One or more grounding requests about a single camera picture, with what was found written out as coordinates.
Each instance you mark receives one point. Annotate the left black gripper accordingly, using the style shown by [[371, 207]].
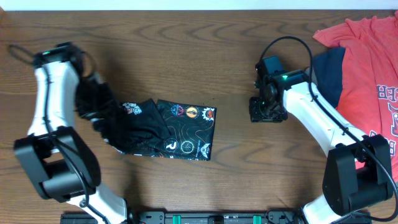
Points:
[[101, 123]]

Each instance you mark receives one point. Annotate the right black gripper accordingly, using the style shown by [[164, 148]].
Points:
[[257, 116]]

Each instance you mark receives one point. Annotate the black orange-patterned jersey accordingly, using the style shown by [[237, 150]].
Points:
[[161, 129]]

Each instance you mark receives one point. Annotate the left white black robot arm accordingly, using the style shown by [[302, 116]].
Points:
[[55, 158]]

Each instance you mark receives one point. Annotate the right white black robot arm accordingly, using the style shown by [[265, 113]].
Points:
[[358, 170]]

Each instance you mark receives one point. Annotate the grey garment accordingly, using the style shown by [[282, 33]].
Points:
[[311, 73]]

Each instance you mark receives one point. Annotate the navy blue garment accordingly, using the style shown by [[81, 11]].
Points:
[[328, 72]]

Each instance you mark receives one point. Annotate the red printed t-shirt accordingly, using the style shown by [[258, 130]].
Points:
[[369, 75]]

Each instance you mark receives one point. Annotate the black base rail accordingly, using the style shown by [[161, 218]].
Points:
[[271, 216]]

